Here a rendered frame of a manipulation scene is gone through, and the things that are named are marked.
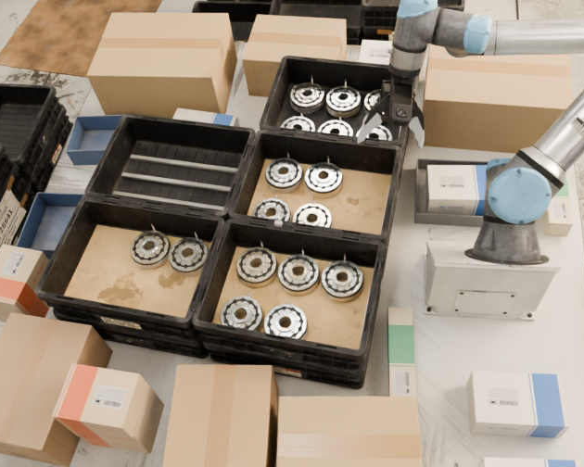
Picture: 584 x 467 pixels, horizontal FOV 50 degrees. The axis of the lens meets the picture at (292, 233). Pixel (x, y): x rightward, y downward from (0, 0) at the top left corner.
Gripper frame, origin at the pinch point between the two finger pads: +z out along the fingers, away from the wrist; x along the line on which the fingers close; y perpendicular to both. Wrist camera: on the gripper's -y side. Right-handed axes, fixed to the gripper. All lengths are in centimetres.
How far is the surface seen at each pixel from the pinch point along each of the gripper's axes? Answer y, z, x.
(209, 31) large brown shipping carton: 67, 2, 52
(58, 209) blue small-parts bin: 22, 45, 92
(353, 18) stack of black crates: 148, 22, -1
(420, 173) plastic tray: 29.4, 24.7, -16.3
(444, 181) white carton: 17.0, 18.6, -20.2
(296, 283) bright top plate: -18.0, 29.6, 19.1
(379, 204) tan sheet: 6.8, 21.3, -1.8
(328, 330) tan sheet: -27.4, 34.9, 10.6
